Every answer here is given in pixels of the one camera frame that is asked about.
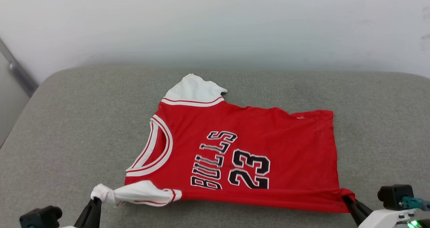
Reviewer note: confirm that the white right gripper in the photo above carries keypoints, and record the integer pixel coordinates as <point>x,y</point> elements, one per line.
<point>383,219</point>

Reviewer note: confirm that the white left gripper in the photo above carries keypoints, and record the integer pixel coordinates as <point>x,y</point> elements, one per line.
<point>68,227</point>

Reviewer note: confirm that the red and white basketball jersey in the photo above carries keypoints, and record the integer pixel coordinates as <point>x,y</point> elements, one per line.
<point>268,147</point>

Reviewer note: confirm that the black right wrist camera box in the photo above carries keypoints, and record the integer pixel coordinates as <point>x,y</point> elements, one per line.
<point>394,196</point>

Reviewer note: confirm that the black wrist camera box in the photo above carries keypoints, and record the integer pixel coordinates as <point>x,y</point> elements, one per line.
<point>40,218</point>
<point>394,196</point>

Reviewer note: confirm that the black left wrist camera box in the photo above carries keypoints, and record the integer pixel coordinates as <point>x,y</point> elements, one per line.
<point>40,218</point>

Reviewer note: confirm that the teal right camera connector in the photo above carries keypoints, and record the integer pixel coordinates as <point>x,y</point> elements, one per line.
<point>415,203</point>

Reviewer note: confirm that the grey metal rail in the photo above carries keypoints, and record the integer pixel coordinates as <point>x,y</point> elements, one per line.
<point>20,72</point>

